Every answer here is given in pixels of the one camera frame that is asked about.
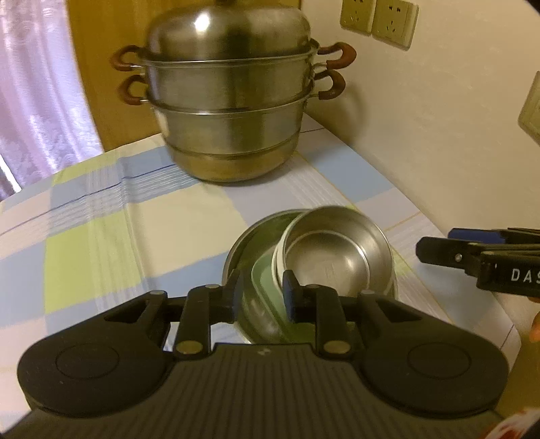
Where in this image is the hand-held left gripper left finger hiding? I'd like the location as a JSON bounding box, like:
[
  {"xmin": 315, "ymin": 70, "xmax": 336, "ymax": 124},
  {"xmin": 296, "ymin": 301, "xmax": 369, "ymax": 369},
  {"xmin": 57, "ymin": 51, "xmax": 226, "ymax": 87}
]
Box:
[{"xmin": 103, "ymin": 269, "xmax": 245, "ymax": 359}]

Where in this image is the white ceramic floral bowl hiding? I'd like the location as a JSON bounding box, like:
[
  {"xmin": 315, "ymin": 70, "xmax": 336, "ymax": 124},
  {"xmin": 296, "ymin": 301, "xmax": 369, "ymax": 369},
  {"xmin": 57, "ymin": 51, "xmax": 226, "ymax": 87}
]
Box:
[{"xmin": 272, "ymin": 209, "xmax": 398, "ymax": 298}]

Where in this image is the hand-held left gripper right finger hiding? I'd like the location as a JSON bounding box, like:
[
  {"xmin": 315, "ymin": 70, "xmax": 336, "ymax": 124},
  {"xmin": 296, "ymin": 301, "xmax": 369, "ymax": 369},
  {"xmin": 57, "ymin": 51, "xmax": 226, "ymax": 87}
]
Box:
[{"xmin": 282, "ymin": 269, "xmax": 425, "ymax": 359}]

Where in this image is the purple sheer curtain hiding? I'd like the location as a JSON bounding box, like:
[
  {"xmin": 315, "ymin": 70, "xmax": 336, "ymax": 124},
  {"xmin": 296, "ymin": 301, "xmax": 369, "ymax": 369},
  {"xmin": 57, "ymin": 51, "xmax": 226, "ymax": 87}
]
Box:
[{"xmin": 0, "ymin": 0, "xmax": 104, "ymax": 202}]

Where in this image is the green square plate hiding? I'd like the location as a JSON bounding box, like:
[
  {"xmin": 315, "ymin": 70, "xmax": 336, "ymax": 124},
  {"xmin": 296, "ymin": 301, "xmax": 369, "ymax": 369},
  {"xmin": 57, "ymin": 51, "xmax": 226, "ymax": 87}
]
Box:
[{"xmin": 250, "ymin": 248, "xmax": 322, "ymax": 343}]

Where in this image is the small wall socket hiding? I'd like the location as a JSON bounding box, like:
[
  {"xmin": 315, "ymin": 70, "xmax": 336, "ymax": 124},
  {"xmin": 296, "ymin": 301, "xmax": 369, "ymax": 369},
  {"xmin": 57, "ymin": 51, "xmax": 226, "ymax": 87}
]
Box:
[
  {"xmin": 340, "ymin": 0, "xmax": 376, "ymax": 35},
  {"xmin": 372, "ymin": 0, "xmax": 420, "ymax": 50}
]

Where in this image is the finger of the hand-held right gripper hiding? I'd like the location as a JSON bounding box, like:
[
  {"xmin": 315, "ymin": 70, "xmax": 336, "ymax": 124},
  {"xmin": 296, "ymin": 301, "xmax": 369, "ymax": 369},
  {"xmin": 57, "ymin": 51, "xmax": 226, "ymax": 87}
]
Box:
[
  {"xmin": 448, "ymin": 227, "xmax": 540, "ymax": 246},
  {"xmin": 415, "ymin": 236, "xmax": 540, "ymax": 276}
]

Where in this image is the large stainless steel basin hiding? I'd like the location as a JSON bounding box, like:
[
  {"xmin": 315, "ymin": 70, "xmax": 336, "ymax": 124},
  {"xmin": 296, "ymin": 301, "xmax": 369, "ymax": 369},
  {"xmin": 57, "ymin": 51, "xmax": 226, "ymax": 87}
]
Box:
[{"xmin": 221, "ymin": 209, "xmax": 400, "ymax": 343}]

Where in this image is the stainless steel bowl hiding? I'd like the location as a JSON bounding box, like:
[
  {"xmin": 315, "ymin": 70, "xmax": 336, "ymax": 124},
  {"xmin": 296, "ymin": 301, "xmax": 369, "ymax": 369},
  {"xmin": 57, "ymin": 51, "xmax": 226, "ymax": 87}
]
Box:
[{"xmin": 280, "ymin": 205, "xmax": 396, "ymax": 297}]

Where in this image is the stainless steel steamer pot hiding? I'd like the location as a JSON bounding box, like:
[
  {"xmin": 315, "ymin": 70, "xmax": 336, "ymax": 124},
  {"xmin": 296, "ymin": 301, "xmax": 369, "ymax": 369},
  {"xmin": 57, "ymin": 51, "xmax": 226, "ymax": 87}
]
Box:
[{"xmin": 110, "ymin": 0, "xmax": 357, "ymax": 183}]

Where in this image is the red and white packet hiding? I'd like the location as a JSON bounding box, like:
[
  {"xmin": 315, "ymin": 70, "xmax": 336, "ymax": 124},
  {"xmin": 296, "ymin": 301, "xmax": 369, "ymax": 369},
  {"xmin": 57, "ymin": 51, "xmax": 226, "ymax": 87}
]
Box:
[{"xmin": 484, "ymin": 406, "xmax": 540, "ymax": 439}]

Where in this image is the checked pastel tablecloth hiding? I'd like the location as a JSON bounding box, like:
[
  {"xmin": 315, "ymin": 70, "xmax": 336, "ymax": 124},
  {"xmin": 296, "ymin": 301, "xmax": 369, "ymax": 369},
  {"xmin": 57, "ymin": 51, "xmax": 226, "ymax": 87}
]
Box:
[{"xmin": 0, "ymin": 114, "xmax": 524, "ymax": 383}]

